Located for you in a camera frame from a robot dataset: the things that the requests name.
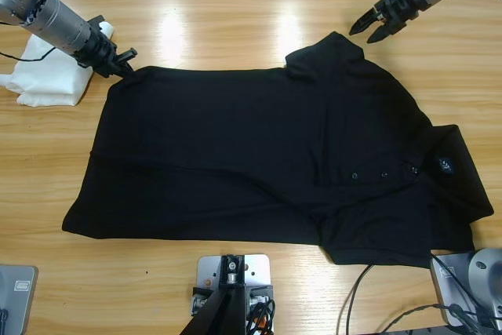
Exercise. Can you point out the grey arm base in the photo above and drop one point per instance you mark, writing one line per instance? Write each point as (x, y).
(19, 303)
(451, 292)

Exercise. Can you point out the white folded cloth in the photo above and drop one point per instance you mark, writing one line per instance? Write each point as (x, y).
(47, 80)

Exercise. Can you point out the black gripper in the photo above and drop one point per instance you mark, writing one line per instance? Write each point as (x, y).
(400, 7)
(98, 52)

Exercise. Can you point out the black polo shirt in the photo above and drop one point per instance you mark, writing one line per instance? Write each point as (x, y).
(255, 154)

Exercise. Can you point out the dark camera post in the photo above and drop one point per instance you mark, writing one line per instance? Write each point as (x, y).
(223, 311)

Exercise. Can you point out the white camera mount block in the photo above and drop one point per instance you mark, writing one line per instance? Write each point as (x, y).
(259, 268)

